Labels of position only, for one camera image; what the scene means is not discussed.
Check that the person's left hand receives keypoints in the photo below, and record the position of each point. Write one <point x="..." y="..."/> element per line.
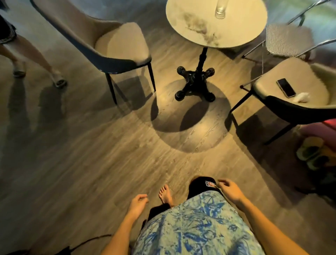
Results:
<point x="136" y="207"/>

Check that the person's right hand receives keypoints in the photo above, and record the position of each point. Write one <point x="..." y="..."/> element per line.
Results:
<point x="233" y="193"/>

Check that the person's left fingers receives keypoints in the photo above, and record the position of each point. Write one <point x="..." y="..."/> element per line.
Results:
<point x="143" y="198"/>

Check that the person's right fingers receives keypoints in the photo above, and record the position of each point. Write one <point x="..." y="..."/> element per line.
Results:
<point x="223" y="183"/>

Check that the person's right forearm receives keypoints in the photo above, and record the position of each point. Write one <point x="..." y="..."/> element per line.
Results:
<point x="267" y="231"/>

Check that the person's left forearm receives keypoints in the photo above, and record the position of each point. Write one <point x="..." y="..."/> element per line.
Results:
<point x="120" y="236"/>

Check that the person's bare foot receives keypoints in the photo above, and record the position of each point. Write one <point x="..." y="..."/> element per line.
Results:
<point x="166" y="196"/>

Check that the black shorts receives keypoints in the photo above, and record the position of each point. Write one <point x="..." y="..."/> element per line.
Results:
<point x="199" y="185"/>

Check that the blue patterned shirt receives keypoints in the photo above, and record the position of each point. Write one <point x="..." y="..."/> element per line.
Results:
<point x="199" y="228"/>

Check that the green slipper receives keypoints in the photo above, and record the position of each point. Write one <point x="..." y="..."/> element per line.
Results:
<point x="319" y="162"/>
<point x="309" y="147"/>

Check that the pink fabric item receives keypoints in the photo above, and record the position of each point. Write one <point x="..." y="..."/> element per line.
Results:
<point x="319" y="131"/>

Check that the black smartphone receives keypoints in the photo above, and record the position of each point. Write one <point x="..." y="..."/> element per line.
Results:
<point x="286" y="87"/>

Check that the crumpled white tissue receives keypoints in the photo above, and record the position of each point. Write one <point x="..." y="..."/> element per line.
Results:
<point x="301" y="97"/>

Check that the beige upholstered chair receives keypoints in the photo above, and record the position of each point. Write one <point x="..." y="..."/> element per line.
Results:
<point x="123" y="44"/>
<point x="301" y="78"/>

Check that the checked seat cushion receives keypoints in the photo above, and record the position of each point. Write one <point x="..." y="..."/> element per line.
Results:
<point x="288" y="40"/>

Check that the clear drinking glass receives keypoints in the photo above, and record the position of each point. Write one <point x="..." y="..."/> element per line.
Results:
<point x="221" y="10"/>

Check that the round table with black pedestal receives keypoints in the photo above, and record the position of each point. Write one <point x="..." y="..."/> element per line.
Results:
<point x="199" y="23"/>

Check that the metal frame chair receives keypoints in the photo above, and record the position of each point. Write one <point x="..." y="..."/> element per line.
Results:
<point x="301" y="15"/>

